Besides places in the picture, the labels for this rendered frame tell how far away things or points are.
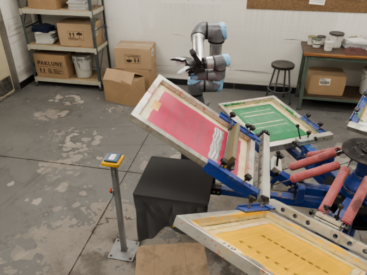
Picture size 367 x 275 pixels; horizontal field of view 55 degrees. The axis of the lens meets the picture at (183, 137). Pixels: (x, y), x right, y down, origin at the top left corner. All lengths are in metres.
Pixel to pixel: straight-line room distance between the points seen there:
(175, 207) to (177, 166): 0.36
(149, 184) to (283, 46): 4.04
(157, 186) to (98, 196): 1.56
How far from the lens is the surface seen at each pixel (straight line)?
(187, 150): 1.90
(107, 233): 3.41
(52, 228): 3.59
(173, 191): 2.28
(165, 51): 6.12
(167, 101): 2.24
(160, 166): 2.50
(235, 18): 5.80
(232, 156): 1.99
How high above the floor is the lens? 2.41
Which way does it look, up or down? 31 degrees down
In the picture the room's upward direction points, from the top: straight up
